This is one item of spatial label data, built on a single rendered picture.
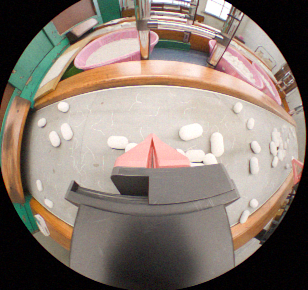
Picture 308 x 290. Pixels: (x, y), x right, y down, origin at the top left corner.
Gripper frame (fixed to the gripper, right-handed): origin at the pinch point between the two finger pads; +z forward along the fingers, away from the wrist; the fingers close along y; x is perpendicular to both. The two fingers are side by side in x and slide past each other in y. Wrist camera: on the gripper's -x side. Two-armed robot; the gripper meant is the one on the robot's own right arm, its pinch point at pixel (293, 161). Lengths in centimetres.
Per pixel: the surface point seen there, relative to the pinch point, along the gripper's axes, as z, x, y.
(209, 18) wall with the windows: 412, -329, -200
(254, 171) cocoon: 5.5, 3.1, 24.2
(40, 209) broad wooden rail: -5, 12, 77
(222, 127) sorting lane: 13.6, -1.6, 32.0
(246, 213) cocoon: -2.0, 9.6, 24.5
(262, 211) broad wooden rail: -5.2, 12.5, 14.0
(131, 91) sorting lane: 19, -6, 49
